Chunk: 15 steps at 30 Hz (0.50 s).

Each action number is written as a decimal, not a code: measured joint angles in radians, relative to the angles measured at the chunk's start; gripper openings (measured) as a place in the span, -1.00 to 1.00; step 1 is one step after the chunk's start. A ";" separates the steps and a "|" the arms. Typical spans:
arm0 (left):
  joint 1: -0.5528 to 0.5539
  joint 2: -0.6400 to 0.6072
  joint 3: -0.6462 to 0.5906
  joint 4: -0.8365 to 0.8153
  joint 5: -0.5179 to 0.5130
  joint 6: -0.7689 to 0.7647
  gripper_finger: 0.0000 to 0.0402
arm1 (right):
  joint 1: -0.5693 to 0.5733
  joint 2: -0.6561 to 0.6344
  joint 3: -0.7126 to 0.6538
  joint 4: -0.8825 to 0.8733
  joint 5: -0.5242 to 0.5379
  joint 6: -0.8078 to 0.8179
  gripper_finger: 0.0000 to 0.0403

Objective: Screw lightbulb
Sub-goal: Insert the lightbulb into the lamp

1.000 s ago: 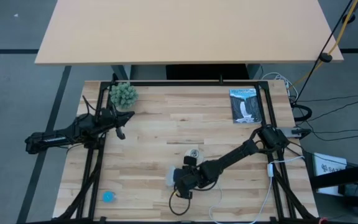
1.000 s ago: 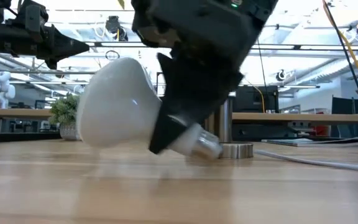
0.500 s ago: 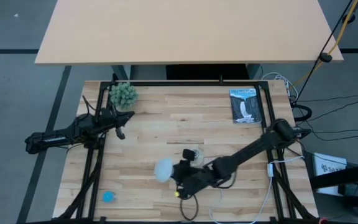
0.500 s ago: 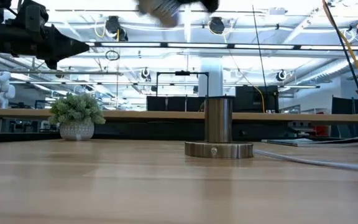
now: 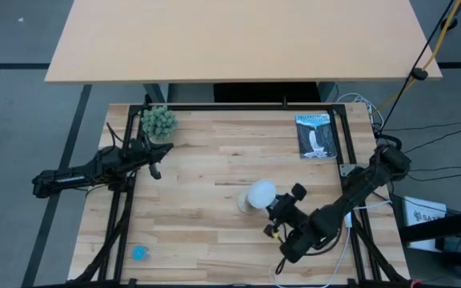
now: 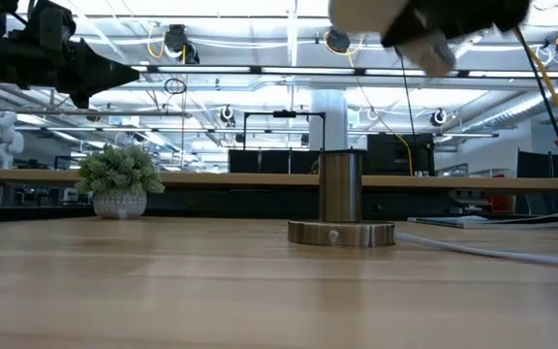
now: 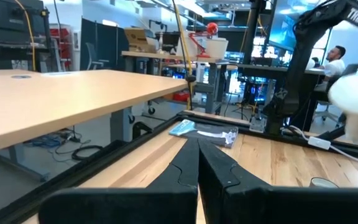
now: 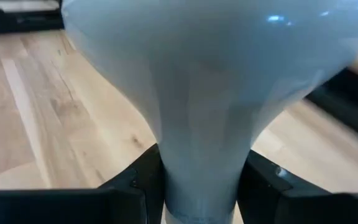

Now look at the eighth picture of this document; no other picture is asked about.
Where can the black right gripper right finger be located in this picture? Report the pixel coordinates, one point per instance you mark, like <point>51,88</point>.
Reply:
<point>278,199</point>

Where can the white reflector lightbulb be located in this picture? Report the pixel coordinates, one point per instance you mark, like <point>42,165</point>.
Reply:
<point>204,93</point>

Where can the black table frame rail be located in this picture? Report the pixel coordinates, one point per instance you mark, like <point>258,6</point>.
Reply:
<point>350,102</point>
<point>17,21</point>

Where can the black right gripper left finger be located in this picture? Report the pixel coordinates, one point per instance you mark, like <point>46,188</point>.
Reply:
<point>129,199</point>

